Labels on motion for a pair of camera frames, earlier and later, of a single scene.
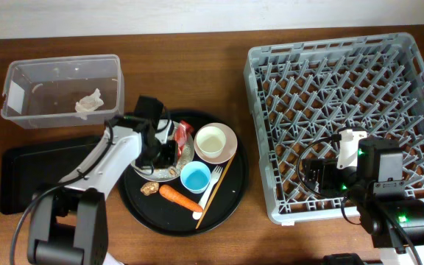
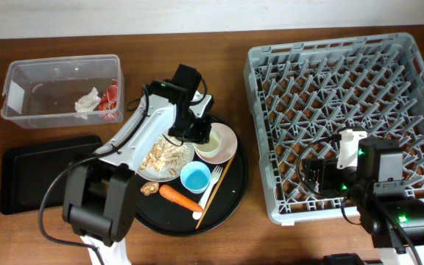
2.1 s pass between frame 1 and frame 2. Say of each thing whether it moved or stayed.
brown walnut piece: stayed
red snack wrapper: moved
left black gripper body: moved
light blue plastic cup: stayed
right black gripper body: stayed
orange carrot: stayed
